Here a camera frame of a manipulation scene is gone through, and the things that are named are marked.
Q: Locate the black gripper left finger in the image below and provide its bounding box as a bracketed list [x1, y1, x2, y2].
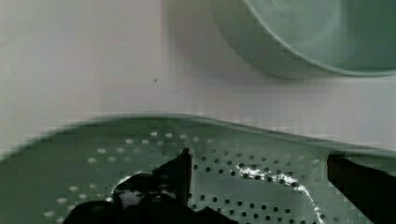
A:
[64, 147, 239, 224]

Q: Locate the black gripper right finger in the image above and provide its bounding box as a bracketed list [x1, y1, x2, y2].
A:
[327, 155, 396, 224]

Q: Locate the green plastic strainer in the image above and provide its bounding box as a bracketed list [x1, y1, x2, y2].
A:
[1, 114, 395, 224]

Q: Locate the green mug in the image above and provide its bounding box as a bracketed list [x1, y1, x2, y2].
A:
[208, 0, 396, 78]

